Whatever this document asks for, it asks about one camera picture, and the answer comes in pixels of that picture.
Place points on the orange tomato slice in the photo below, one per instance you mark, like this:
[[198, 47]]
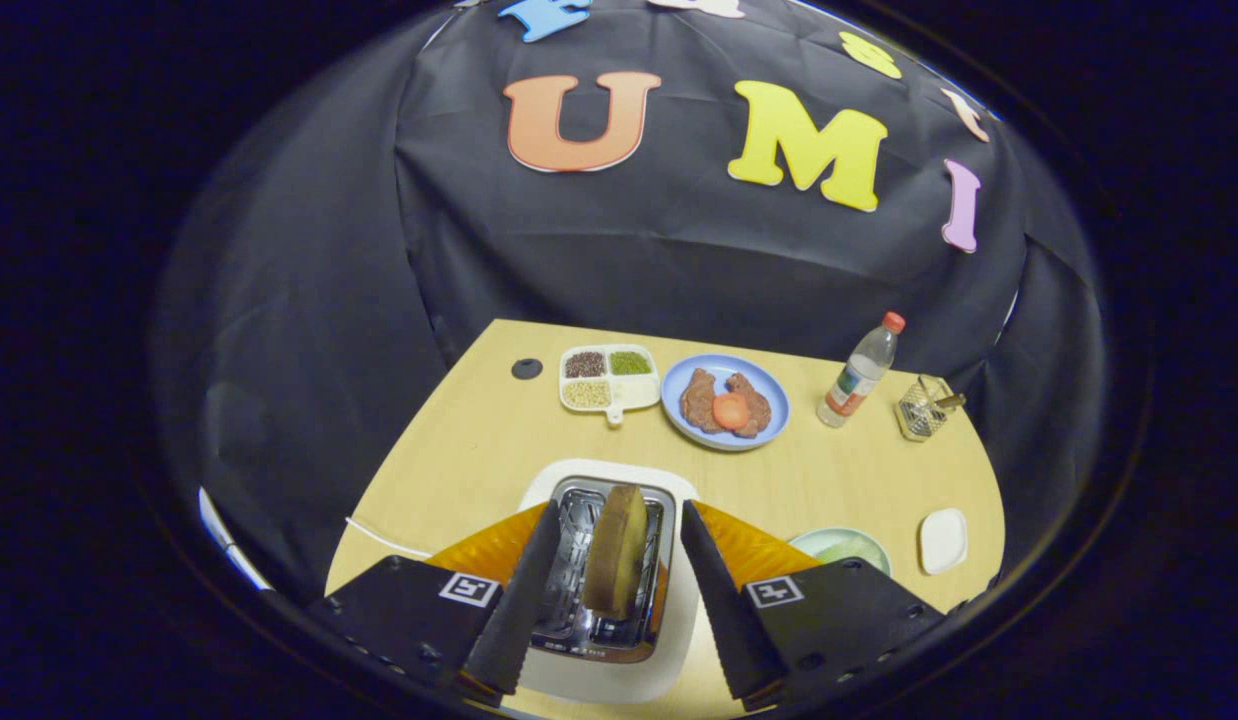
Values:
[[730, 411]]

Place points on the brown meat piece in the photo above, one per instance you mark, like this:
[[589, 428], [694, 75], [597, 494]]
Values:
[[697, 400]]

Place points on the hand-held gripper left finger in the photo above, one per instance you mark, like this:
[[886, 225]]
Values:
[[524, 600]]

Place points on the clear water bottle red cap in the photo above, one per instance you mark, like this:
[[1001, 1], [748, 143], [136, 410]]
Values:
[[854, 380]]

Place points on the blue plate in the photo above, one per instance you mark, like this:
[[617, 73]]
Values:
[[771, 395]]

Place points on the green beans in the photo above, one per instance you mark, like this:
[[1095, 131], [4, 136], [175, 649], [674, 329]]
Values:
[[630, 363]]

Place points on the beige beans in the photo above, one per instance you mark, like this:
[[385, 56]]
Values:
[[586, 394]]

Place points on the black backdrop cloth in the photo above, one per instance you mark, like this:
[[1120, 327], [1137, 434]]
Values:
[[679, 260]]

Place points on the white divided tray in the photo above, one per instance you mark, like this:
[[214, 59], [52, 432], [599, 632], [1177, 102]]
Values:
[[635, 396]]

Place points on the light green plate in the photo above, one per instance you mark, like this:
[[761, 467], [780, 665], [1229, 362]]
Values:
[[804, 546]]

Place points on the white toaster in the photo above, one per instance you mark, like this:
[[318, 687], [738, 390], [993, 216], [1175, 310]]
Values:
[[619, 682]]

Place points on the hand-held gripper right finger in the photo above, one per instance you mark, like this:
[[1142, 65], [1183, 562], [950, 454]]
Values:
[[714, 600]]

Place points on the brown bread slice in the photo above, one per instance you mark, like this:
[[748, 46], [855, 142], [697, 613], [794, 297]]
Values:
[[614, 550]]

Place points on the white square plate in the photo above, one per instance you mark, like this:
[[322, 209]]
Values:
[[944, 540]]

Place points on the dark red beans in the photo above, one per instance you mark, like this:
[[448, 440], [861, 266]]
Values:
[[585, 364]]

